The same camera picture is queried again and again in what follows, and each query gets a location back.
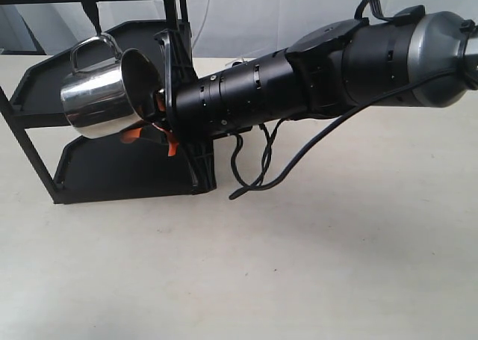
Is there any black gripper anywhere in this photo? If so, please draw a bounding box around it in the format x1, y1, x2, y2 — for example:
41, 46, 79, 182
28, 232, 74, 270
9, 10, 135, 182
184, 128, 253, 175
119, 28, 217, 194

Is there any stainless steel mug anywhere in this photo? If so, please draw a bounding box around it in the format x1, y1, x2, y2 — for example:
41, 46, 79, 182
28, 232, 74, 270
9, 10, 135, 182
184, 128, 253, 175
60, 33, 163, 139

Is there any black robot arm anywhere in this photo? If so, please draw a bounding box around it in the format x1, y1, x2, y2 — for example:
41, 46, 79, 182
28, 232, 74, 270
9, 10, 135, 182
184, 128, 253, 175
121, 0, 477, 193

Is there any black two-tier metal rack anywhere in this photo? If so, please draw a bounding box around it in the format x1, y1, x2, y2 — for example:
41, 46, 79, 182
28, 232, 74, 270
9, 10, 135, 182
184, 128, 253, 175
0, 0, 202, 205

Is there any white backdrop curtain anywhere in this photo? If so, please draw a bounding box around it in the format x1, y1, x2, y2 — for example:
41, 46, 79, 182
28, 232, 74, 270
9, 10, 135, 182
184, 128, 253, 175
0, 0, 478, 60

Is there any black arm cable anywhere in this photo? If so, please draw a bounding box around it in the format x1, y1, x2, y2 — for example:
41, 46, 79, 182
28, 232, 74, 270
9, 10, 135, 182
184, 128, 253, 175
228, 65, 478, 201

